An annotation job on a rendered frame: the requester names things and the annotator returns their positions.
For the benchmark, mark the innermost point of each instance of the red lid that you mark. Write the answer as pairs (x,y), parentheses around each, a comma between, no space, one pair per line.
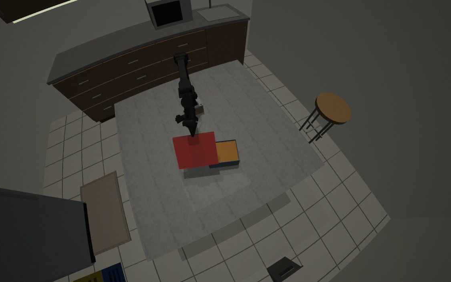
(196,151)

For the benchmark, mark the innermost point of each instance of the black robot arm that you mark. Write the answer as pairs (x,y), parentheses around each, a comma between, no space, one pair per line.
(186,90)

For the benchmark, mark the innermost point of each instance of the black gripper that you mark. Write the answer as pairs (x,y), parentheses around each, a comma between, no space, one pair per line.
(190,122)

